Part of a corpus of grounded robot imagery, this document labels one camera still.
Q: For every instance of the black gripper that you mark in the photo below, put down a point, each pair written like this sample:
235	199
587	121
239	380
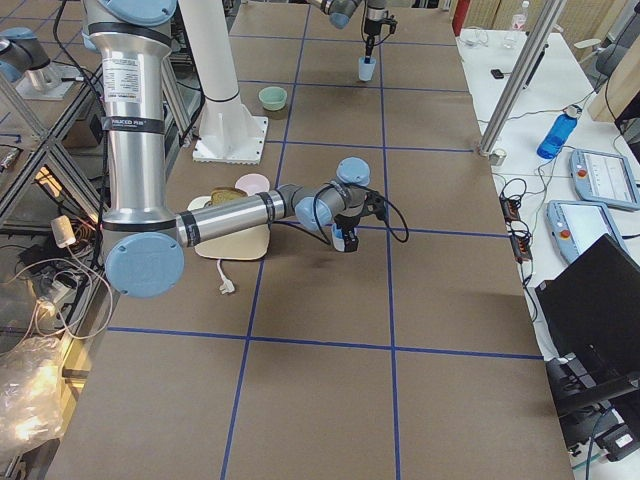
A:
346	220
371	26

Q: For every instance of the light blue cup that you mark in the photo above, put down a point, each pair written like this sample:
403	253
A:
366	68
341	241

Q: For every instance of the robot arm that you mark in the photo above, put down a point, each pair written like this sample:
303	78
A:
143	240
340	12

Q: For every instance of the green bowl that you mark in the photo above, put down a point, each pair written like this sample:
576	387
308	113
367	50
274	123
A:
273	98

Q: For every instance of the pink bowl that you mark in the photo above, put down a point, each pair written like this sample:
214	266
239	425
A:
253	183

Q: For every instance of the cream toaster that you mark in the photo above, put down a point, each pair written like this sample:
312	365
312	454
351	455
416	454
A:
249	244

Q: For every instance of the orange black usb hub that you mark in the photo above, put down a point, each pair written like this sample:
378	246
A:
518	231

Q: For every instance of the bread slice in toaster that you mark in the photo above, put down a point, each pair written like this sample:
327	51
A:
221	195

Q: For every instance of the blue water bottle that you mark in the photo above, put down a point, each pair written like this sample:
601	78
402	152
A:
559	132

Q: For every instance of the teach pendant lower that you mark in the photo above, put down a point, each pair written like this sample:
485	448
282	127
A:
576	225

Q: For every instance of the teach pendant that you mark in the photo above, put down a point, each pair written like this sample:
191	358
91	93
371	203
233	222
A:
604	177
576	225

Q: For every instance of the teach pendant upper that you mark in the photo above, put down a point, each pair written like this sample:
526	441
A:
604	177

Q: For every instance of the black laptop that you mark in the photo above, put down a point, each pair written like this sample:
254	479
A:
594	302

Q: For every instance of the black monitor stand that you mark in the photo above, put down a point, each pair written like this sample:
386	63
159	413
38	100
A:
585	380

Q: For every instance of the clear plastic bag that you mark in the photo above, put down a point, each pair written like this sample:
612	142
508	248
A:
31	408

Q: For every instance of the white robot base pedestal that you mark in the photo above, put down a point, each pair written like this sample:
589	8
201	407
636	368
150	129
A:
228	132

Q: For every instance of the aluminium camera post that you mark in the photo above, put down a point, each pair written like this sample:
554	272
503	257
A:
524	65

